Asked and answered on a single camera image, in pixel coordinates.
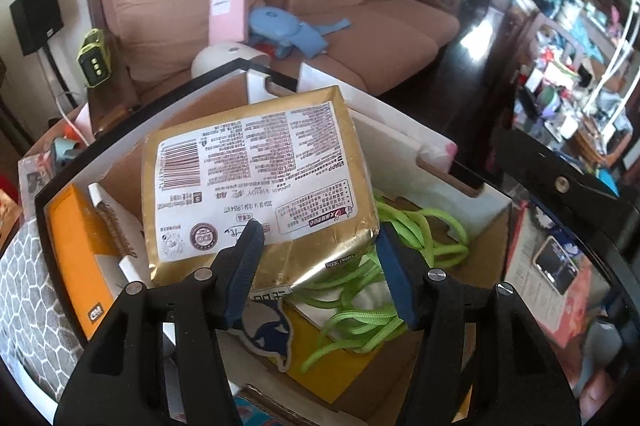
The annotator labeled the yellow checkered envelope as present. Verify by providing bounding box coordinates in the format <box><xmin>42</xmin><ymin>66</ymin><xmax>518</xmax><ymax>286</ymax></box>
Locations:
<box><xmin>283</xmin><ymin>303</ymin><xmax>378</xmax><ymax>404</ymax></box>

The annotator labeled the blue plush toy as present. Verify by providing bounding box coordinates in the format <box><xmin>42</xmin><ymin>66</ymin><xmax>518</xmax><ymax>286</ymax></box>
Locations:
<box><xmin>248</xmin><ymin>6</ymin><xmax>352</xmax><ymax>60</ymax></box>

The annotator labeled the green black lantern device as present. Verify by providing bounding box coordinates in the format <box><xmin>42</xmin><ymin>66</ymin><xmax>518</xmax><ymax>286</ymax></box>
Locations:
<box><xmin>77</xmin><ymin>28</ymin><xmax>112</xmax><ymax>88</ymax></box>

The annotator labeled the white cardboard box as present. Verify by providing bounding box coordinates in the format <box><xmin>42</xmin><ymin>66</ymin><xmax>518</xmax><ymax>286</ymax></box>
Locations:
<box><xmin>86</xmin><ymin>70</ymin><xmax>514</xmax><ymax>426</ymax></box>

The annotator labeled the blue whale sticker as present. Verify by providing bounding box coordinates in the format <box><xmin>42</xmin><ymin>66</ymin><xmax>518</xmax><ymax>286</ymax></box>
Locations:
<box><xmin>229</xmin><ymin>301</ymin><xmax>293</xmax><ymax>373</ymax></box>

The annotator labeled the green cord lanyard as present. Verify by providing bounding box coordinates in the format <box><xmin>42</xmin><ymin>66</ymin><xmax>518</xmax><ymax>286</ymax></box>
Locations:
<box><xmin>294</xmin><ymin>190</ymin><xmax>471</xmax><ymax>374</ymax></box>

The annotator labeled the tan paper package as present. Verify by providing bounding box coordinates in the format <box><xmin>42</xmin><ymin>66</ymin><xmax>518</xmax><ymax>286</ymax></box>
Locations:
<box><xmin>141</xmin><ymin>86</ymin><xmax>380</xmax><ymax>292</ymax></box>

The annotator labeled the grey patterned blanket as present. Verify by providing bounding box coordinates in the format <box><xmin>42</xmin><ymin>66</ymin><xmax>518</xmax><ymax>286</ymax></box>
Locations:
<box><xmin>1</xmin><ymin>219</ymin><xmax>82</xmax><ymax>401</ymax></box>

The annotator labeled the blue tissue pack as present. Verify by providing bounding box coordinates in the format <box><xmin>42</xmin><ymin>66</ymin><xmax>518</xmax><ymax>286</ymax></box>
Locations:
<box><xmin>233</xmin><ymin>394</ymin><xmax>288</xmax><ymax>426</ymax></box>

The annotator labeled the pink booklet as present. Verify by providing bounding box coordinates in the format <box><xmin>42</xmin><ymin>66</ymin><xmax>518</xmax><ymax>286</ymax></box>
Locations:
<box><xmin>208</xmin><ymin>0</ymin><xmax>248</xmax><ymax>46</ymax></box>

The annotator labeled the white helmet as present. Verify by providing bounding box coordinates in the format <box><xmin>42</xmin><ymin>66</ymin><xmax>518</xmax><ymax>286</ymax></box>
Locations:
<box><xmin>191</xmin><ymin>41</ymin><xmax>271</xmax><ymax>79</ymax></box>

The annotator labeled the orange WD box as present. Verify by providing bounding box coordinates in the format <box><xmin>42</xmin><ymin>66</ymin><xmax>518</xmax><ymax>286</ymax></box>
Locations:
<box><xmin>46</xmin><ymin>183</ymin><xmax>127</xmax><ymax>338</ymax></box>

